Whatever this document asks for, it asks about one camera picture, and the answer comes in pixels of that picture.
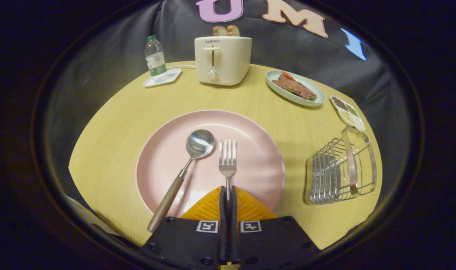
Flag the black backdrop cloth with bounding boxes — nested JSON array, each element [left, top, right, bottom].
[[44, 0, 416, 225]]

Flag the white square coaster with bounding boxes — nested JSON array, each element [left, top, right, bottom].
[[143, 68, 182, 88]]

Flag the wooden handled metal spoon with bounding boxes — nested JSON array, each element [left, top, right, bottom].
[[147, 129, 215, 233]]

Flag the pale green oval plate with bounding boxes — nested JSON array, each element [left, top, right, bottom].
[[265, 70, 326, 107]]

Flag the pink round plate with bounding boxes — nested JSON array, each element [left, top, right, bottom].
[[135, 109, 286, 218]]

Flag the brown meat slices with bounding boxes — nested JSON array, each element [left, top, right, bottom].
[[272, 74, 317, 101]]

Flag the metal wire rack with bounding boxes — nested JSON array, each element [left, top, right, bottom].
[[304, 126, 377, 206]]

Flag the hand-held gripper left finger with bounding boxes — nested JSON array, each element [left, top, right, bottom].
[[142, 186, 228, 267]]

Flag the white divided grain dish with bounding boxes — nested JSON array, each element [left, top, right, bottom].
[[330, 95, 366, 132]]

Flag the clear plastic water bottle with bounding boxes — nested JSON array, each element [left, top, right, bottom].
[[144, 35, 167, 77]]

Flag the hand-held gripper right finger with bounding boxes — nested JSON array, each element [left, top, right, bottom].
[[228, 186, 321, 267]]

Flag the cream white toaster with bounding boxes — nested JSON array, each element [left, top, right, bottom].
[[194, 36, 252, 86]]

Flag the silver metal fork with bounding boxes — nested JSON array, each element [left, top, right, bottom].
[[219, 139, 237, 192]]

